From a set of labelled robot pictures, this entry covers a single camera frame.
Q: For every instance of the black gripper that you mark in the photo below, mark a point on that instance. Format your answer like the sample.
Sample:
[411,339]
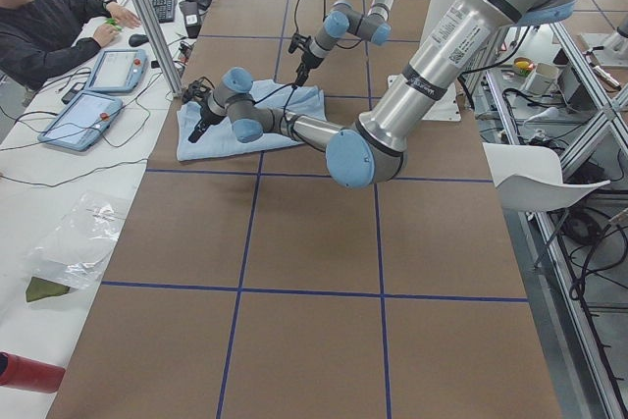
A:
[306,62]
[204,120]

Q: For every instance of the light blue button-up shirt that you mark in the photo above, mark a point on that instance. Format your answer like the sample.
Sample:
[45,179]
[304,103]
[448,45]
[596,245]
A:
[223,140]

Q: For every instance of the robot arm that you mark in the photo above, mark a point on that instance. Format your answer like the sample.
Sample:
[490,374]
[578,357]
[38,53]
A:
[373,148]
[368,25]

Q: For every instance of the upper blue teach pendant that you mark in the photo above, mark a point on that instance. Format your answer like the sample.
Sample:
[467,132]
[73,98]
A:
[117,70]

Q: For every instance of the blue teach pendant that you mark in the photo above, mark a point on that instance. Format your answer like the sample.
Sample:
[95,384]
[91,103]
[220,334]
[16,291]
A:
[117,70]
[81,123]

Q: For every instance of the black computer mouse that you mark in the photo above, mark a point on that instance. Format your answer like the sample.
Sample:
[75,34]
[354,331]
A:
[137,39]

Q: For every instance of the lower blue teach pendant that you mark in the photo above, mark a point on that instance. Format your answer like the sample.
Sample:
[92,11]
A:
[81,123]

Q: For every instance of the green plastic object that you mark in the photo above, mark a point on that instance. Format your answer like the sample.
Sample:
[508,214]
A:
[112,22]

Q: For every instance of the brown paper table cover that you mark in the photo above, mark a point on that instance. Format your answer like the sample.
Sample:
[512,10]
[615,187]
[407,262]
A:
[257,287]

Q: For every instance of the clear plastic bag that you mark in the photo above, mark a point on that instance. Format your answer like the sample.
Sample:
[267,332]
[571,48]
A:
[74,254]

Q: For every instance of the seated person in black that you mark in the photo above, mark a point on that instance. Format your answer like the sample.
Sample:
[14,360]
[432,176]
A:
[43,39]

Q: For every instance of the green cloth piece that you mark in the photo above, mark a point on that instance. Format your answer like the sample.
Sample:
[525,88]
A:
[38,289]

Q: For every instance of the white chair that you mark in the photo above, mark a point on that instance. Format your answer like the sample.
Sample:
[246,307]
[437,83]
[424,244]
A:
[529,178]

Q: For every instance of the red bottle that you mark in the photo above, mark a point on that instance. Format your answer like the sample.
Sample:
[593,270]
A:
[26,374]

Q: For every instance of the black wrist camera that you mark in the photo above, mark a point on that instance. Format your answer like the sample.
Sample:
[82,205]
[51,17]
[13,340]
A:
[299,42]
[198,90]

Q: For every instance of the aluminium frame post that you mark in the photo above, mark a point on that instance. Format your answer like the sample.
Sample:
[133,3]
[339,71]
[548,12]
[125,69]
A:
[159,45]

